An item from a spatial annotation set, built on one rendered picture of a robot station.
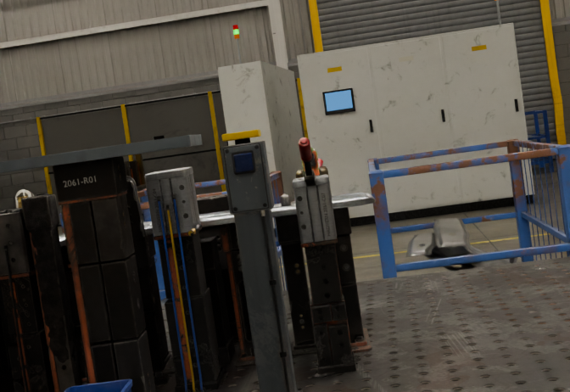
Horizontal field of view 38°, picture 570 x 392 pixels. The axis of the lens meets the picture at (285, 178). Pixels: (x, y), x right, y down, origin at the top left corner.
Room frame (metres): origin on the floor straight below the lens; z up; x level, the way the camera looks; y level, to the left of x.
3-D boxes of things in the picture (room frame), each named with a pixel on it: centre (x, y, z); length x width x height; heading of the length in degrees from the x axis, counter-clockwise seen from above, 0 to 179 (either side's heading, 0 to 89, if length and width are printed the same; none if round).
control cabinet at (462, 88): (9.55, -1.54, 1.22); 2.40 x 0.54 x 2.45; 84
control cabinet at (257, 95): (10.68, 0.14, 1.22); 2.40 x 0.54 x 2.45; 170
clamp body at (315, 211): (1.55, -0.05, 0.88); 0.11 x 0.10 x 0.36; 177
